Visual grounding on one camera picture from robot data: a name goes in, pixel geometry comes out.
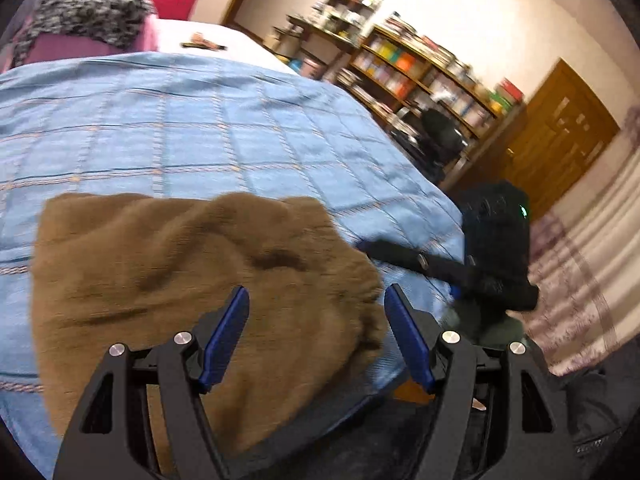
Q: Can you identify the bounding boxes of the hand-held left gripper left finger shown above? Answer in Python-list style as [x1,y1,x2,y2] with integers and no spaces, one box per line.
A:
[52,285,251,480]

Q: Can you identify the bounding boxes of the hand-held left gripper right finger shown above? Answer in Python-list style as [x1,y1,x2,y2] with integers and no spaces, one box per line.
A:
[384,284,586,480]

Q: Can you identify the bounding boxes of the brown fleece pants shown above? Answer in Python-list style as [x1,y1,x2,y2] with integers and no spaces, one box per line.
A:
[31,191,388,466]

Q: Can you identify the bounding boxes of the striped lilac cloth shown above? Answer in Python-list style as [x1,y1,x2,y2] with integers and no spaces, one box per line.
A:
[520,110,640,378]

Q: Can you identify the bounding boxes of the black office chair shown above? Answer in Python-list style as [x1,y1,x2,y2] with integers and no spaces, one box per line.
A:
[390,109,468,181]

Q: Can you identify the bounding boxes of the brown wooden door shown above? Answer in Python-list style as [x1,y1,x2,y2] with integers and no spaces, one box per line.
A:
[500,58,621,221]

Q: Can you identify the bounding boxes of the wooden bookshelf with books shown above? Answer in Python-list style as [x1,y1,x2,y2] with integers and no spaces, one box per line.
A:
[335,12,526,171]

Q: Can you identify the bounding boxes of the person's dark trousers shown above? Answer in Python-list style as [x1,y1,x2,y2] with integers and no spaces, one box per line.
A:
[545,360,632,480]

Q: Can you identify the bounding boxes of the blue checked blanket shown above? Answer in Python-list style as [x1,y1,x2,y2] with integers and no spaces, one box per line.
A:
[0,51,466,480]

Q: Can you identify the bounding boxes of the dark wooden desk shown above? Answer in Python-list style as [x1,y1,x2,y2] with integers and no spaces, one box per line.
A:
[272,15,361,81]

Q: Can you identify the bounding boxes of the small desk shelf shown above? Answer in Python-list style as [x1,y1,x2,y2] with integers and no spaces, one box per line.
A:
[312,0,383,43]

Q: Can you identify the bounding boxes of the white bed sheet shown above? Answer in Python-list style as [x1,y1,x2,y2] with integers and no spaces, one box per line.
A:
[150,19,293,73]

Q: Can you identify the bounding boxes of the pink quilt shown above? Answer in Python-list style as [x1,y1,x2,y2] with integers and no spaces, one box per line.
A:
[0,12,160,73]

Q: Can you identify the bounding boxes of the leopard print blanket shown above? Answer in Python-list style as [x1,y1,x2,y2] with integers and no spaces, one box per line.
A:
[10,0,156,68]

